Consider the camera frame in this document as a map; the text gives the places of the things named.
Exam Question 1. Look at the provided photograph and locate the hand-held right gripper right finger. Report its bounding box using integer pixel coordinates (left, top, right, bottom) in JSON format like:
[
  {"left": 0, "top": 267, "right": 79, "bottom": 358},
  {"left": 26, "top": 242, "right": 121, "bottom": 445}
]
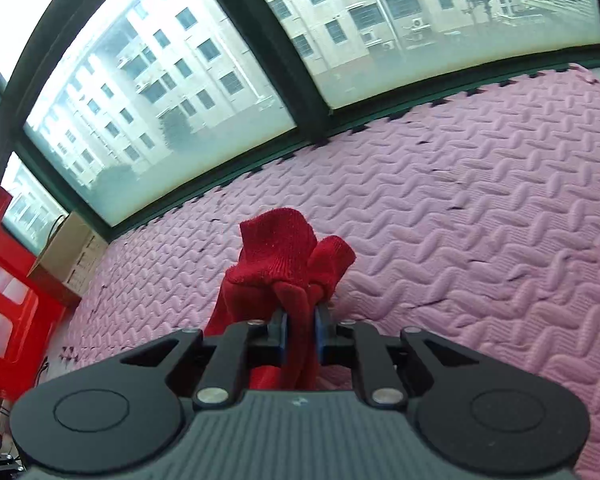
[{"left": 315, "top": 305, "right": 481, "bottom": 406}]

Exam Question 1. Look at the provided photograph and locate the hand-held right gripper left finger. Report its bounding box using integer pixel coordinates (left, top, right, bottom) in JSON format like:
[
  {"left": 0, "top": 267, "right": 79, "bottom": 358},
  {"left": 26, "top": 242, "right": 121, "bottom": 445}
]
[{"left": 119, "top": 308, "right": 289, "bottom": 408}]

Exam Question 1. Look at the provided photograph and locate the red knitted garment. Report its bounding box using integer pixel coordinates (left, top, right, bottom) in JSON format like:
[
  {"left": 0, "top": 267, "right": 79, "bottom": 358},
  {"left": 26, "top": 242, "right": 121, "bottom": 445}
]
[{"left": 203, "top": 206, "right": 357, "bottom": 391}]

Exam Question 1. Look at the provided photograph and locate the pink foam mat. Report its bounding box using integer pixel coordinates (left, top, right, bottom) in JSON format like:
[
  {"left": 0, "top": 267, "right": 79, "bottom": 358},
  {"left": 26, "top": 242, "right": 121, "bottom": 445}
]
[{"left": 62, "top": 62, "right": 600, "bottom": 480}]

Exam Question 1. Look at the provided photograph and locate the cardboard box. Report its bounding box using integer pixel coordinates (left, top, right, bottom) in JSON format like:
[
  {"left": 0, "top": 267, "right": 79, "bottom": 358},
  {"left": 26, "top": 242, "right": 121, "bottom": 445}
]
[{"left": 27, "top": 211, "right": 108, "bottom": 308}]

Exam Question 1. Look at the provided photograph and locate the dark green window frame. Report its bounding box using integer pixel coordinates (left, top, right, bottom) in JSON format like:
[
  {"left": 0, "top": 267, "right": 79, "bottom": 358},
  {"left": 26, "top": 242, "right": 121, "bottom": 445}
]
[{"left": 0, "top": 0, "right": 600, "bottom": 256}]

